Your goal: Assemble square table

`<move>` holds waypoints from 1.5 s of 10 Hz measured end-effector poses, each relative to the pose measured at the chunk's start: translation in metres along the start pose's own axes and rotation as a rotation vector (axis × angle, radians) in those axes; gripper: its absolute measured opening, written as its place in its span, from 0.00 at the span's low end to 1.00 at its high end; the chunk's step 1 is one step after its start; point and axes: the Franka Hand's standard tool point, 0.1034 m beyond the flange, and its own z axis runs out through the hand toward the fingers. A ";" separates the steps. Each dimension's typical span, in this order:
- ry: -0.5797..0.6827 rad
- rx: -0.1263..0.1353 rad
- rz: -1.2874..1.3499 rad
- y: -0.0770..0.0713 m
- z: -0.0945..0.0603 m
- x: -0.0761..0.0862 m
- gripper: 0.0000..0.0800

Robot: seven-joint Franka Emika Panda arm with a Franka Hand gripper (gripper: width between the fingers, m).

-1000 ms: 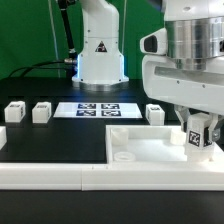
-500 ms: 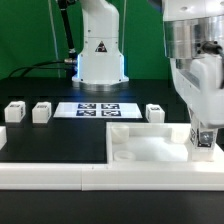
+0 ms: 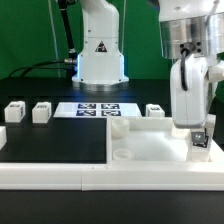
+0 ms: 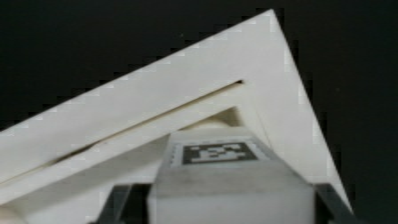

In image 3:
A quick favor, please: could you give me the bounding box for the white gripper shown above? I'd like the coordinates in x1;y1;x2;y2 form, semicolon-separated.
170;54;224;144

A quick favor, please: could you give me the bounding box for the white square table top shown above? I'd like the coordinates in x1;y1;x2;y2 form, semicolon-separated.
109;117;224;162

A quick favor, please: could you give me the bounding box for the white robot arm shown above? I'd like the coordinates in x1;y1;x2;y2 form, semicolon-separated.
72;0;224;144

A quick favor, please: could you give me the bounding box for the white U-shaped obstacle fence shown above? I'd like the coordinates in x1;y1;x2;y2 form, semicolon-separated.
0;126;224;191

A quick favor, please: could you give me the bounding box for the white marker sheet with tags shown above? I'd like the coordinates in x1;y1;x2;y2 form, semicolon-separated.
54;102;141;118

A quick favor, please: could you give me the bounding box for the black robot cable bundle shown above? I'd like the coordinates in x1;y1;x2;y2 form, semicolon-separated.
7;0;78;78

